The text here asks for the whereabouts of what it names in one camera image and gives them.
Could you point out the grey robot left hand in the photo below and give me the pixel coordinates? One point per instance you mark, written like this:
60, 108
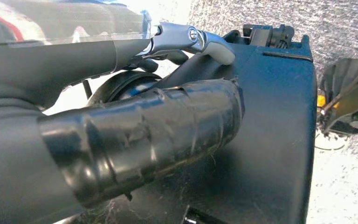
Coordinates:
58, 61

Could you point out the yellow floor tape strip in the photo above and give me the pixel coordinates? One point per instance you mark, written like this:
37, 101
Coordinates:
321, 101

